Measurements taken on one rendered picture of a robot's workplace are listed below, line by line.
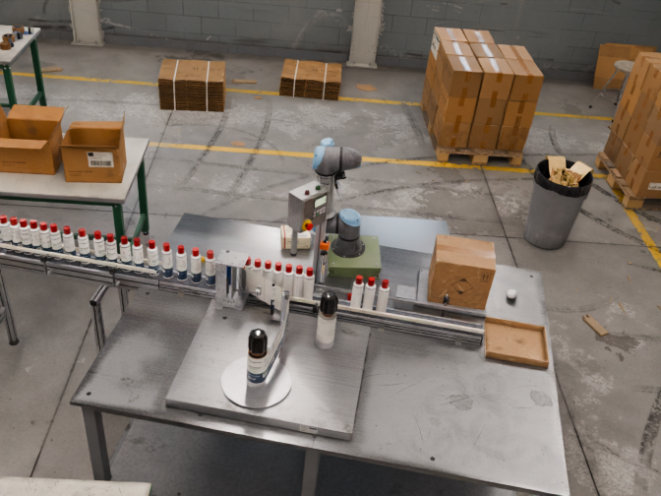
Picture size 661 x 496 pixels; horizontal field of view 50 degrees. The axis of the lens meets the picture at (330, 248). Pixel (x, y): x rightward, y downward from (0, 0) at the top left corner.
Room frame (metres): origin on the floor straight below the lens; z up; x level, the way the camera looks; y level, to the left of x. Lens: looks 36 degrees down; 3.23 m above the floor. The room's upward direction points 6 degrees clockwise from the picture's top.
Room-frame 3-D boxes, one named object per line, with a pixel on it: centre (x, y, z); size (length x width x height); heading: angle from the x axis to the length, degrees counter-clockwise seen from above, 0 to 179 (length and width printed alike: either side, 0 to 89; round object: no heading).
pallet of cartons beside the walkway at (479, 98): (6.59, -1.26, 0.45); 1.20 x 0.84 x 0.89; 6
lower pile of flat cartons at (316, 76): (7.33, 0.40, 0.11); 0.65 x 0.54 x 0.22; 91
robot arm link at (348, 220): (3.19, -0.08, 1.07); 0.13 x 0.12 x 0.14; 92
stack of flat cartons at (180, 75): (6.74, 1.56, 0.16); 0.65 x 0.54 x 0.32; 99
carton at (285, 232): (3.30, 0.21, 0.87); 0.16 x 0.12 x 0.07; 100
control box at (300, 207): (2.84, 0.13, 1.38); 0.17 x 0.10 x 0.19; 139
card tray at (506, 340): (2.64, -0.96, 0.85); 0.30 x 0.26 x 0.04; 84
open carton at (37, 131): (3.93, 1.96, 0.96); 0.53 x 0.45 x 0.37; 6
